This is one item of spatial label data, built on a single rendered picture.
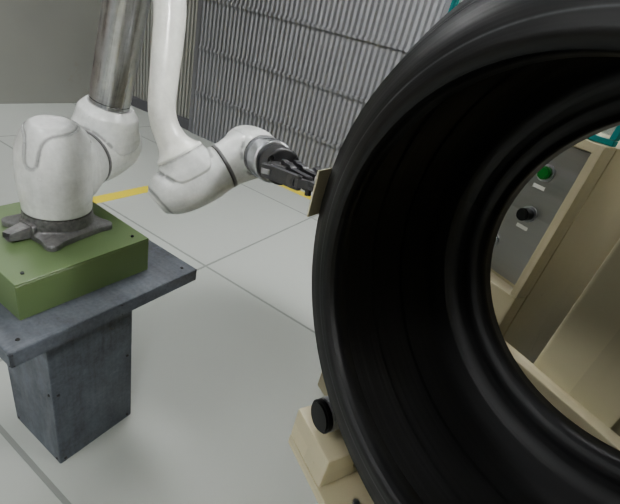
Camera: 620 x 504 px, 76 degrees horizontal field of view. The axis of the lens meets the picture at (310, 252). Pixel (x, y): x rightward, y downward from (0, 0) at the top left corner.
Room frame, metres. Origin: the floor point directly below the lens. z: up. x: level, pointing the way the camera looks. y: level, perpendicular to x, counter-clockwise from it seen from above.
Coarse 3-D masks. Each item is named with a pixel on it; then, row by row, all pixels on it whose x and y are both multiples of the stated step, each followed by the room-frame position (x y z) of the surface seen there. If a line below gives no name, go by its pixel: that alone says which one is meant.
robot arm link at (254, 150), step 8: (264, 136) 0.83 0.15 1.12; (248, 144) 0.81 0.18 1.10; (256, 144) 0.79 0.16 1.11; (264, 144) 0.78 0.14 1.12; (272, 144) 0.79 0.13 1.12; (280, 144) 0.80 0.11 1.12; (248, 152) 0.80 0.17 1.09; (256, 152) 0.77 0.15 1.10; (248, 160) 0.79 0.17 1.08; (256, 160) 0.77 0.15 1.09; (248, 168) 0.80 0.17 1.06; (256, 168) 0.77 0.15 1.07; (256, 176) 0.79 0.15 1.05
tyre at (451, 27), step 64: (512, 0) 0.32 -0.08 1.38; (576, 0) 0.28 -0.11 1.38; (448, 64) 0.34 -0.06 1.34; (512, 64) 0.31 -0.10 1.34; (576, 64) 0.51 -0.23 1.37; (384, 128) 0.37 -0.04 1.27; (448, 128) 0.53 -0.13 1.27; (512, 128) 0.56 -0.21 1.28; (576, 128) 0.52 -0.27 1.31; (384, 192) 0.52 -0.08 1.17; (448, 192) 0.58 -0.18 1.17; (512, 192) 0.56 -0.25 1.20; (320, 256) 0.41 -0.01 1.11; (384, 256) 0.52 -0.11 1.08; (448, 256) 0.57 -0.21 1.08; (320, 320) 0.38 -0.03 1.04; (384, 320) 0.48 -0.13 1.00; (448, 320) 0.53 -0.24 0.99; (384, 384) 0.41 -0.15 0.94; (448, 384) 0.46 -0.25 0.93; (512, 384) 0.44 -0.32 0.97; (384, 448) 0.28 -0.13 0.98; (448, 448) 0.36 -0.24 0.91; (512, 448) 0.38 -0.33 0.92; (576, 448) 0.36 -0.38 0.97
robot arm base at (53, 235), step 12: (12, 216) 0.82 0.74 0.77; (24, 216) 0.79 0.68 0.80; (84, 216) 0.85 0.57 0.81; (96, 216) 0.92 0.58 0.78; (12, 228) 0.75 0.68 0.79; (24, 228) 0.76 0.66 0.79; (36, 228) 0.78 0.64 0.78; (48, 228) 0.79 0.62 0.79; (60, 228) 0.80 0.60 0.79; (72, 228) 0.82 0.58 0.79; (84, 228) 0.84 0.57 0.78; (96, 228) 0.87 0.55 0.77; (108, 228) 0.90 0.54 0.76; (12, 240) 0.74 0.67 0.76; (36, 240) 0.77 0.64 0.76; (48, 240) 0.77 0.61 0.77; (60, 240) 0.78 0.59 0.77; (72, 240) 0.80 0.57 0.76
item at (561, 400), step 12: (516, 360) 0.53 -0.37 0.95; (528, 360) 0.54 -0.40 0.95; (528, 372) 0.51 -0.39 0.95; (540, 372) 0.52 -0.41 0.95; (540, 384) 0.49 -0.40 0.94; (552, 384) 0.49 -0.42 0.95; (552, 396) 0.47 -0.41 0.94; (564, 396) 0.47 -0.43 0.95; (564, 408) 0.46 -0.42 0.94; (576, 408) 0.45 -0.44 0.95; (576, 420) 0.44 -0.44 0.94; (588, 420) 0.44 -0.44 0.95; (588, 432) 0.43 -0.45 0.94; (600, 432) 0.42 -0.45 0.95; (612, 432) 0.42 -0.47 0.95; (612, 444) 0.40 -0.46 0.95
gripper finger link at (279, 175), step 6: (270, 168) 0.68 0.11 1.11; (276, 168) 0.67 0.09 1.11; (282, 168) 0.68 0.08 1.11; (264, 174) 0.69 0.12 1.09; (276, 174) 0.67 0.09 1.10; (282, 174) 0.66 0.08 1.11; (288, 174) 0.65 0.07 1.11; (294, 174) 0.65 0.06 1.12; (276, 180) 0.67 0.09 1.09; (282, 180) 0.66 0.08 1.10; (288, 180) 0.65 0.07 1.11; (288, 186) 0.65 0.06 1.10
